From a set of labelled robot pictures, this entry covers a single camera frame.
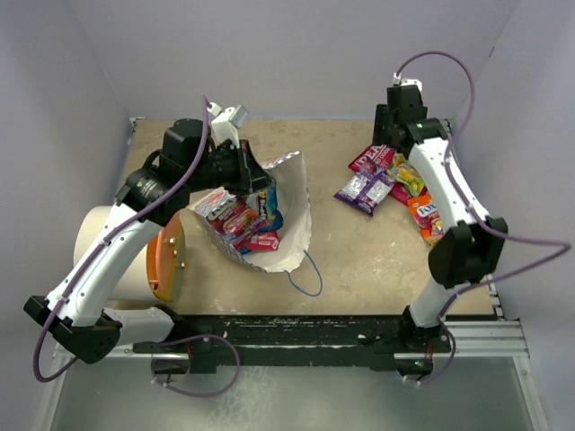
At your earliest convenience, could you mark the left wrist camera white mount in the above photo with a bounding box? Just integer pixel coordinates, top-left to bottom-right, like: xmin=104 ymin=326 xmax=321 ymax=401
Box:
xmin=207 ymin=102 xmax=249 ymax=148

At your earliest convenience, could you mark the blue snack packet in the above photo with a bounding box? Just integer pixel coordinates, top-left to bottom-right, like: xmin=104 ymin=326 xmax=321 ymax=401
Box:
xmin=245 ymin=186 xmax=284 ymax=232

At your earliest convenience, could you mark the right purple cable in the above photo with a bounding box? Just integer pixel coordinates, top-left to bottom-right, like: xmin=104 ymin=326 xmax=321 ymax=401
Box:
xmin=394 ymin=50 xmax=572 ymax=324

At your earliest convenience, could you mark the purple white snack packet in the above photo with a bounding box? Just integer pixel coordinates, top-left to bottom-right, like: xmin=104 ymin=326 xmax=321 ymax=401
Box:
xmin=334 ymin=161 xmax=395 ymax=216

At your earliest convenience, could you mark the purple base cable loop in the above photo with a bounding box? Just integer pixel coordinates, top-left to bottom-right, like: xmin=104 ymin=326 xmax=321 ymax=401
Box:
xmin=150 ymin=332 xmax=243 ymax=399

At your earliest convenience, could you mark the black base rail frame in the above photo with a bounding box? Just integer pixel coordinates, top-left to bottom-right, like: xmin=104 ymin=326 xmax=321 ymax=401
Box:
xmin=134 ymin=315 xmax=451 ymax=374

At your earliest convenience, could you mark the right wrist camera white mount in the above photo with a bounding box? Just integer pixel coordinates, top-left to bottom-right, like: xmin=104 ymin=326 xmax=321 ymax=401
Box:
xmin=393 ymin=73 xmax=422 ymax=92

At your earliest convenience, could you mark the blue checkered paper bag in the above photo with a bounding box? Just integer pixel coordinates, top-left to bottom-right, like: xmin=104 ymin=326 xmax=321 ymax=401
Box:
xmin=189 ymin=151 xmax=323 ymax=297

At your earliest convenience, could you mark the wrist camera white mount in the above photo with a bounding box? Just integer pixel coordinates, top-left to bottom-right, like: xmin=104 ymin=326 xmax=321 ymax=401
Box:
xmin=207 ymin=102 xmax=249 ymax=148
xmin=393 ymin=73 xmax=422 ymax=92

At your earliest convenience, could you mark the green yellow candy packet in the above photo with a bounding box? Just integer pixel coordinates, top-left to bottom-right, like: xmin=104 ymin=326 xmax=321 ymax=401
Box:
xmin=387 ymin=153 xmax=425 ymax=198

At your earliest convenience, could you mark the purple pink candy packet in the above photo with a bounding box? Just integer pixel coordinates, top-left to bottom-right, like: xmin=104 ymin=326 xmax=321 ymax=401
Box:
xmin=207 ymin=197 xmax=264 ymax=251

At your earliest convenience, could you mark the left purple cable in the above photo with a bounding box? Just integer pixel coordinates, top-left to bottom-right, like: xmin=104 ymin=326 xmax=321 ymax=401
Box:
xmin=33 ymin=96 xmax=212 ymax=383

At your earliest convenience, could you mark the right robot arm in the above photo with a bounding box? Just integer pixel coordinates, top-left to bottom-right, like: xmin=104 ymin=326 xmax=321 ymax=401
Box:
xmin=374 ymin=78 xmax=508 ymax=351

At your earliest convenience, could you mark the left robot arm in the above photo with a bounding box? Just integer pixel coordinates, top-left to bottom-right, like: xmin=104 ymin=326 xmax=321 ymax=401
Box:
xmin=23 ymin=119 xmax=275 ymax=364

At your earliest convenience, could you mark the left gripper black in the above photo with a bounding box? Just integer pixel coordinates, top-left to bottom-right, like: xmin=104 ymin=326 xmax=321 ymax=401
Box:
xmin=186 ymin=140 xmax=277 ymax=197

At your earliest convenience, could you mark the pink cookie snack packet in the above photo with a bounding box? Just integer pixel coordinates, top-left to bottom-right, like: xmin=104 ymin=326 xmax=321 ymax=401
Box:
xmin=348 ymin=145 xmax=412 ymax=206

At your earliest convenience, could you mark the aluminium table frame rail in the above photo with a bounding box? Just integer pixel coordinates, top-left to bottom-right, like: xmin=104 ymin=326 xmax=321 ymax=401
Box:
xmin=442 ymin=119 xmax=529 ymax=358

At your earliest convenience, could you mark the orange snack packet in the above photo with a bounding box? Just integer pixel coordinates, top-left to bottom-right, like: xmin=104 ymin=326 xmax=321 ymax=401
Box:
xmin=408 ymin=194 xmax=444 ymax=246

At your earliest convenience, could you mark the white cylinder orange lid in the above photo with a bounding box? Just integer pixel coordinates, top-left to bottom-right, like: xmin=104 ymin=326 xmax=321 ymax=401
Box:
xmin=73 ymin=205 xmax=186 ymax=303

